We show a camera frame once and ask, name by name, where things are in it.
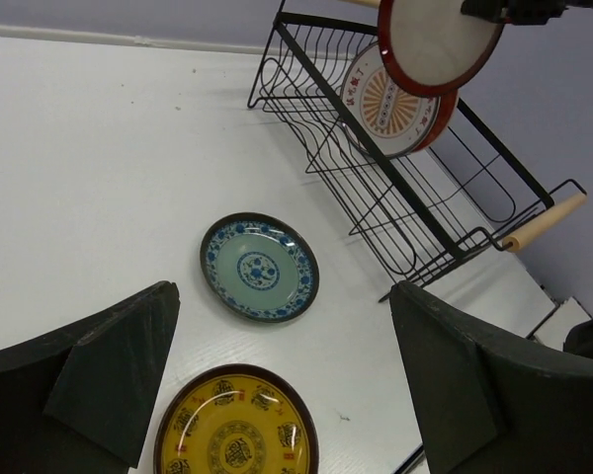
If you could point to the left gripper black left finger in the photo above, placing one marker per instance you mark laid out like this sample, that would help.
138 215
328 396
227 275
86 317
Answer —
79 399

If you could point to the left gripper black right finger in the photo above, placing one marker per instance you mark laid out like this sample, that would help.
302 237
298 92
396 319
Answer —
487 400

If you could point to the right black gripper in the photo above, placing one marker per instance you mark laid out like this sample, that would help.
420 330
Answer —
514 11

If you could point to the dark red rimmed beige plate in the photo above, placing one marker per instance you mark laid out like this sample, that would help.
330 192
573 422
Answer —
430 48

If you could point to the red teal floral plate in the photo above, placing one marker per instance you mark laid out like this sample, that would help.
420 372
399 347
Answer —
445 108

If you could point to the white plate orange sunburst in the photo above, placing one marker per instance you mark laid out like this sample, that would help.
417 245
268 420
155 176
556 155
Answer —
396 121

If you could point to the blue white floral small plate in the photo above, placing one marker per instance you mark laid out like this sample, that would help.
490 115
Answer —
259 267

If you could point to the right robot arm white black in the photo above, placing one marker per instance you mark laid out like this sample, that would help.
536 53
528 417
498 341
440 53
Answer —
579 340

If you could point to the yellow black patterned plate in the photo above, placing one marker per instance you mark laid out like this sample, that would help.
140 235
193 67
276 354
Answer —
237 418

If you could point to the black wire dish rack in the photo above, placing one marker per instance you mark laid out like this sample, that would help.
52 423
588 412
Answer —
423 214

